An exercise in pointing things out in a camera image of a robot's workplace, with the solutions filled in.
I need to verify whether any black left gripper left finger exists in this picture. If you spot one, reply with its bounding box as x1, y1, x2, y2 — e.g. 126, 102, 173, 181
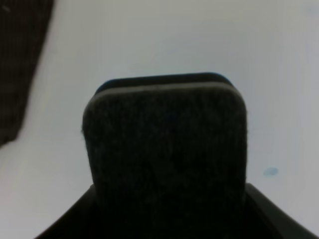
36, 184, 96, 239

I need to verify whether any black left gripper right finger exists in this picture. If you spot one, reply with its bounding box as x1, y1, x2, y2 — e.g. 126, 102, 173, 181
245, 183, 318, 239

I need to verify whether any black whiteboard eraser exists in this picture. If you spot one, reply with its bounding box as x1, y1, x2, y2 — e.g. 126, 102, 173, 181
82, 73, 247, 239

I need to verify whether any dark brown wicker basket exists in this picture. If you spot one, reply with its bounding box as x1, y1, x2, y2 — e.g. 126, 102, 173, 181
0, 0, 54, 145

